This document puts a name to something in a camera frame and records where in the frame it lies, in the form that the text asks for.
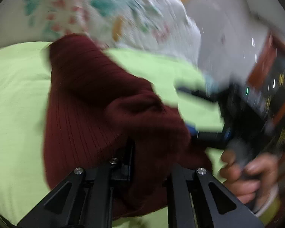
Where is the dark red knit hoodie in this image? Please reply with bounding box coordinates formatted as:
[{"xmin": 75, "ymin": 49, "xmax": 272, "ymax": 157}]
[{"xmin": 44, "ymin": 34, "xmax": 213, "ymax": 220}]

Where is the person's right hand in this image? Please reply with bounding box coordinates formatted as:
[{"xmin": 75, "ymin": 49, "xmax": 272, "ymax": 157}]
[{"xmin": 220, "ymin": 150, "xmax": 279, "ymax": 208}]

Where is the white floral quilt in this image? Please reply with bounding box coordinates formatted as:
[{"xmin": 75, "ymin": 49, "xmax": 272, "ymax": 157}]
[{"xmin": 0, "ymin": 0, "xmax": 201, "ymax": 65}]

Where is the light green bed sheet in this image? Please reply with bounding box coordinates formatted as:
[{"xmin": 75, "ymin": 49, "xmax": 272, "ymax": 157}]
[{"xmin": 0, "ymin": 42, "xmax": 223, "ymax": 224}]

